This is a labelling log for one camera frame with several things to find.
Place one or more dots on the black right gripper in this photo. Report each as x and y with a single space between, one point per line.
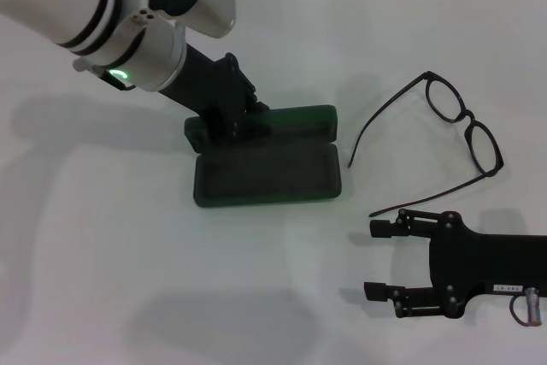
491 260

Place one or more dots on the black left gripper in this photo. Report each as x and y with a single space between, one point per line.
201 83

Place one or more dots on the green glasses case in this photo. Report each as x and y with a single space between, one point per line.
265 177

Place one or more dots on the black glasses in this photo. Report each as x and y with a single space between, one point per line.
468 117

